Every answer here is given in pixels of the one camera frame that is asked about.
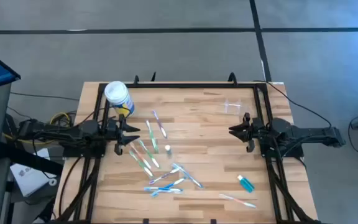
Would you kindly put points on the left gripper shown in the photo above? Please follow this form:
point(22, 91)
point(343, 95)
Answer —
point(117, 132)

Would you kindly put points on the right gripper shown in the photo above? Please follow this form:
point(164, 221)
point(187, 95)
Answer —
point(255, 130)

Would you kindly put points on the orange toothbrush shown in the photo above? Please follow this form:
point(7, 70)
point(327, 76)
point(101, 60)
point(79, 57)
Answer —
point(140, 155)

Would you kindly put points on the small teal mouthwash bottle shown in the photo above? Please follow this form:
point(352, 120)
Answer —
point(246, 184)
point(167, 148)

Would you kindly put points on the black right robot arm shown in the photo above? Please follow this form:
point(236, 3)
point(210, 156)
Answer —
point(309, 133)

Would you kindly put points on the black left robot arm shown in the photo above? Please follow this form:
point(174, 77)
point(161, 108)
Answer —
point(82, 130)

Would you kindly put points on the small white crumpled scrap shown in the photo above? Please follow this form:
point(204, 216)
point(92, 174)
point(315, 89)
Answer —
point(152, 136)

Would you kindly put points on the clear acrylic organizer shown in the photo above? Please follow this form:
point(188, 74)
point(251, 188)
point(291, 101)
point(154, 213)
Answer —
point(232, 107)

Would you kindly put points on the white yellow wipes canister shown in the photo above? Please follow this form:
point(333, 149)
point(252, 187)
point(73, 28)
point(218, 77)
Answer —
point(118, 96)

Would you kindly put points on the black table clamp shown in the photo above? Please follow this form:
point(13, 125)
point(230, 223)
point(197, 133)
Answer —
point(153, 77)
point(145, 221)
point(213, 221)
point(136, 80)
point(232, 77)

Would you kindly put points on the pink and white toothbrush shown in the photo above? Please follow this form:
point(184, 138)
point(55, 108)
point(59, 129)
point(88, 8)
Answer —
point(237, 200)

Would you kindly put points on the black cart leg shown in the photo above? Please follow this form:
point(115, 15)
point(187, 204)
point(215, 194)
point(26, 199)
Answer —
point(30, 158)

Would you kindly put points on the white paper booklet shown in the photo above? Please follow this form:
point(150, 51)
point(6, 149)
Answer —
point(30, 179)

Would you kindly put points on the black aluminium table frame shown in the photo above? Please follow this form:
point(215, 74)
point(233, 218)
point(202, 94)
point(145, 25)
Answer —
point(194, 85)

